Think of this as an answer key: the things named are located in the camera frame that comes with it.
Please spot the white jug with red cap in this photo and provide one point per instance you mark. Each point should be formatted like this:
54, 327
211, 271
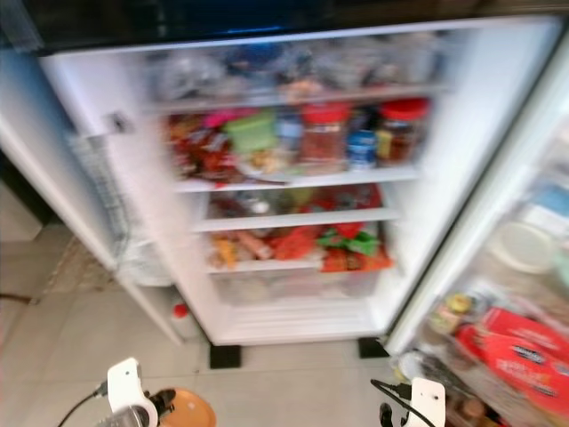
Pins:
184, 322

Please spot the yellow lid jar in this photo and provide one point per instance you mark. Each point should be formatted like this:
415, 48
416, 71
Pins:
453, 311

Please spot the white round container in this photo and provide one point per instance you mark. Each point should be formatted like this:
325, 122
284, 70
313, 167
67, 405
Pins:
524, 247

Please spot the black fridge door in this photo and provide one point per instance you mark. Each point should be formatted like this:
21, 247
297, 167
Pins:
480, 240

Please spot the red green wrapped packet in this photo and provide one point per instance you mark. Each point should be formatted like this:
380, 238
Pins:
351, 245

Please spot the white plate with food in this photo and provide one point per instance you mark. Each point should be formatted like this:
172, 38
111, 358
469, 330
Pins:
262, 165

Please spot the red snack packets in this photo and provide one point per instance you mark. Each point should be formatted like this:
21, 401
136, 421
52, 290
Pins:
196, 151

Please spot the orange round plate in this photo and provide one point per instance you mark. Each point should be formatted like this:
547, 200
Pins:
194, 411

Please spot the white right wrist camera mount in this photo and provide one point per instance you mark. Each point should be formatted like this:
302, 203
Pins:
427, 402

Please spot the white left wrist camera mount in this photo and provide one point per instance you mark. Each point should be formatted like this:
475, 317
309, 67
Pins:
129, 384

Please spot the black fridge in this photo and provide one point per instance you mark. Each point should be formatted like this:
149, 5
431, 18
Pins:
471, 178

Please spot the orange red packet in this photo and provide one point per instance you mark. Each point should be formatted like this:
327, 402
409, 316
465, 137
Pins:
293, 242

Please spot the blue tin can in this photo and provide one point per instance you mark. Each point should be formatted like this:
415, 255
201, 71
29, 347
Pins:
360, 149

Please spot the green plastic container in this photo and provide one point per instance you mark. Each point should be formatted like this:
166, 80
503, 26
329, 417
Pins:
251, 133

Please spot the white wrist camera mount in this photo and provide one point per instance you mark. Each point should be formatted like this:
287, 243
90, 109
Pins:
129, 384
427, 402

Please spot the red carton box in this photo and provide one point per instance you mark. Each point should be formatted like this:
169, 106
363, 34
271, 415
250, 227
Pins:
516, 356

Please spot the clear fridge drawer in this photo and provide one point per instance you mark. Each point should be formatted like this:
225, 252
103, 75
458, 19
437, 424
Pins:
284, 285

